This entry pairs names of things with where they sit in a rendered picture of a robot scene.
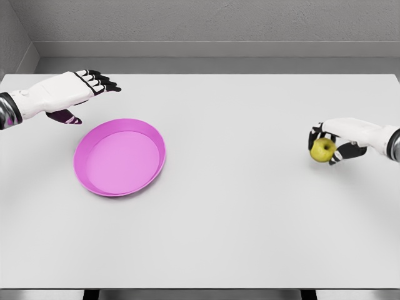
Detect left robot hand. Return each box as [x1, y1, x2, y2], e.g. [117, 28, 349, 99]
[37, 69, 123, 126]

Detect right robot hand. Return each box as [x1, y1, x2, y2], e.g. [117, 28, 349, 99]
[308, 117, 381, 166]

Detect yellow-green apple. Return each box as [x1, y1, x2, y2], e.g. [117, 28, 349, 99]
[309, 137, 338, 163]

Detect pink round plate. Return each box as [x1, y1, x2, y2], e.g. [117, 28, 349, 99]
[73, 117, 166, 198]

